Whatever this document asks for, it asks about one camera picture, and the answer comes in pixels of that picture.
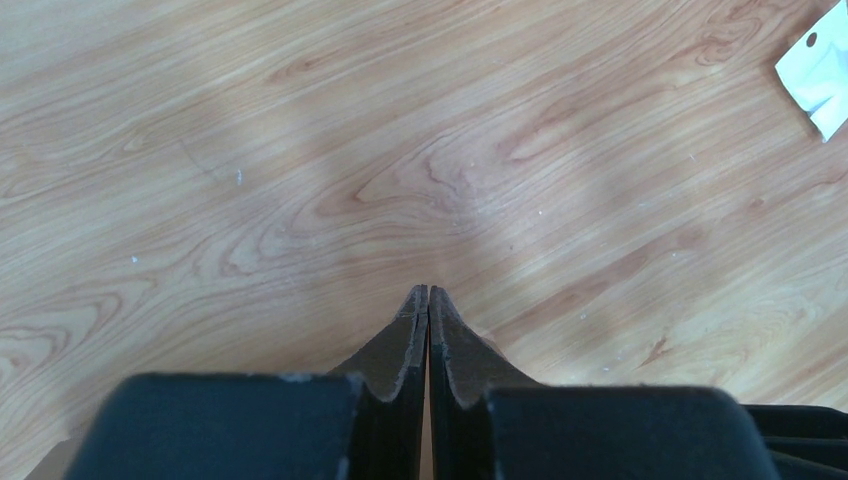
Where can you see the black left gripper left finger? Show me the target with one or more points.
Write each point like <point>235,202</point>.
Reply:
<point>360,420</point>

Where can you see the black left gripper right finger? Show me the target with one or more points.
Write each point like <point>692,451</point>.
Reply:
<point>492,421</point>

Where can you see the small white paper packet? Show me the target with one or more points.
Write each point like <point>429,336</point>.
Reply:
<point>814,71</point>

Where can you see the brown cardboard box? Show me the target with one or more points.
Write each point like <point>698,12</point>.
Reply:
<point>55,463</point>

